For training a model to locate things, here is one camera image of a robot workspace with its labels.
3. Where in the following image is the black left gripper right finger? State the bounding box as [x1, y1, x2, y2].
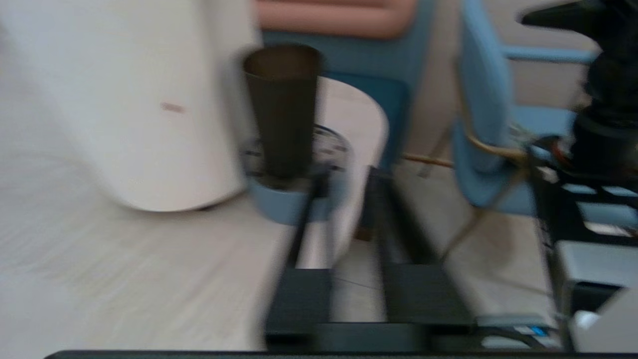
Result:
[368, 166, 475, 330]

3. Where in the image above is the clear water dispenser white base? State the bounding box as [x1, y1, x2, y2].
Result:
[0, 0, 262, 213]

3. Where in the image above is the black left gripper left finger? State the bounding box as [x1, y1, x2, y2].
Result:
[264, 167, 333, 345]

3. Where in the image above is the robot base chassis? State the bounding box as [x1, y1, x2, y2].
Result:
[476, 137, 638, 352]

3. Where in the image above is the black plastic cup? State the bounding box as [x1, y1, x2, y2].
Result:
[243, 45, 323, 181]

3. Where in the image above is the teal upholstered bench sofa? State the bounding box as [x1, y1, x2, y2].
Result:
[259, 0, 437, 173]

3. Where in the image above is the blue armchair gold frame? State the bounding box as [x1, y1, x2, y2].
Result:
[451, 0, 638, 260]

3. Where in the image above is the large blue drip tray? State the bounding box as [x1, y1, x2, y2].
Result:
[241, 125, 353, 226]

